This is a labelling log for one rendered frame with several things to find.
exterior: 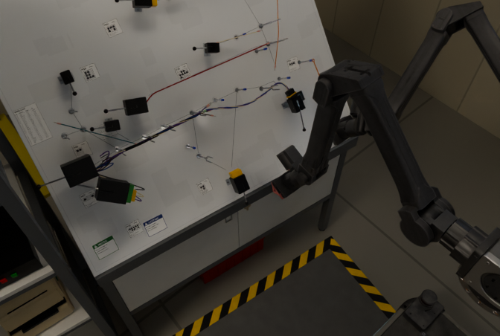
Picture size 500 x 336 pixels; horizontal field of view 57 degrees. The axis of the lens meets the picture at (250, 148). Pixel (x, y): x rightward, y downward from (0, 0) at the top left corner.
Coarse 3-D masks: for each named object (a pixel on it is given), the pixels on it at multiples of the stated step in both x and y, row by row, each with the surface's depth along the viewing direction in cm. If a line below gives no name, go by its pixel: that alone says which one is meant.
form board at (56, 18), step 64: (0, 0) 136; (64, 0) 143; (192, 0) 160; (256, 0) 170; (0, 64) 137; (64, 64) 145; (128, 64) 153; (192, 64) 162; (256, 64) 173; (320, 64) 184; (64, 128) 146; (128, 128) 155; (192, 128) 164; (256, 128) 175; (64, 192) 148; (192, 192) 166; (128, 256) 159
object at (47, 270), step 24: (0, 144) 150; (0, 168) 113; (24, 168) 163; (0, 192) 105; (24, 192) 156; (24, 216) 114; (48, 216) 186; (48, 240) 128; (48, 264) 133; (72, 264) 182; (24, 288) 134; (72, 288) 148; (96, 288) 219; (72, 312) 168; (96, 312) 168
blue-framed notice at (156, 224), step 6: (156, 216) 162; (162, 216) 162; (144, 222) 160; (150, 222) 161; (156, 222) 162; (162, 222) 163; (144, 228) 160; (150, 228) 161; (156, 228) 162; (162, 228) 163; (150, 234) 161
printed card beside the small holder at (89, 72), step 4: (92, 64) 148; (80, 68) 147; (84, 68) 147; (88, 68) 148; (92, 68) 148; (96, 68) 149; (84, 72) 147; (88, 72) 148; (92, 72) 148; (96, 72) 149; (84, 76) 148; (88, 76) 148; (92, 76) 149; (96, 76) 149; (88, 80) 148
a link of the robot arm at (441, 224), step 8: (424, 208) 103; (432, 208) 102; (440, 208) 102; (424, 216) 101; (432, 216) 101; (440, 216) 100; (448, 216) 100; (432, 224) 99; (440, 224) 98; (448, 224) 98; (440, 232) 98; (432, 240) 102
